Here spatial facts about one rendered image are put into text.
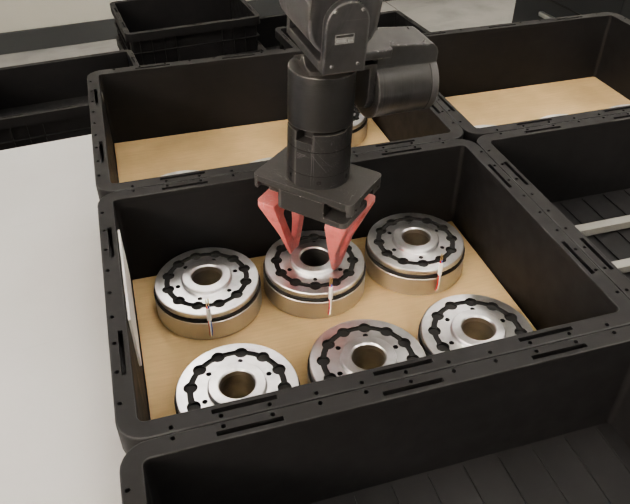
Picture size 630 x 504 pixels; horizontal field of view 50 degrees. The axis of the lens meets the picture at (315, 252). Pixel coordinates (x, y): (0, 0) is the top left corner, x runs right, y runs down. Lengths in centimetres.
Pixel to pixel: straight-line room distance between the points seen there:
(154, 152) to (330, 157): 41
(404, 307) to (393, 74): 23
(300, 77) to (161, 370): 29
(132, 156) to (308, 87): 44
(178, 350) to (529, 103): 68
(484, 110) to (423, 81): 47
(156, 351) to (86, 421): 16
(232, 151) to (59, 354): 34
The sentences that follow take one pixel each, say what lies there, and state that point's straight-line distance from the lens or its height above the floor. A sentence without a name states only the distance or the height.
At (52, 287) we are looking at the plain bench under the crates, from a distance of 96.
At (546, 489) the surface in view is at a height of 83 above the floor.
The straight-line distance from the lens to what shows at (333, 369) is 58.
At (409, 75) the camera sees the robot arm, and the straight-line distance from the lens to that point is 59.
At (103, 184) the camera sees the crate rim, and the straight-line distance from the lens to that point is 70.
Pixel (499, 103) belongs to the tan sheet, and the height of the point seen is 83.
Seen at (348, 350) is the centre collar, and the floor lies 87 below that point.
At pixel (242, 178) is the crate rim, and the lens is 68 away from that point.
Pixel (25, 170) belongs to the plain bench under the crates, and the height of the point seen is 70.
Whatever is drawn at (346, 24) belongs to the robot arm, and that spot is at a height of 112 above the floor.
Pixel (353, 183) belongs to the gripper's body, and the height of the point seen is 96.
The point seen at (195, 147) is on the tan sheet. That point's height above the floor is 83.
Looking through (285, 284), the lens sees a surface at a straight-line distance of 65.
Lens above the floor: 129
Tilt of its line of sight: 39 degrees down
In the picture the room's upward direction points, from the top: straight up
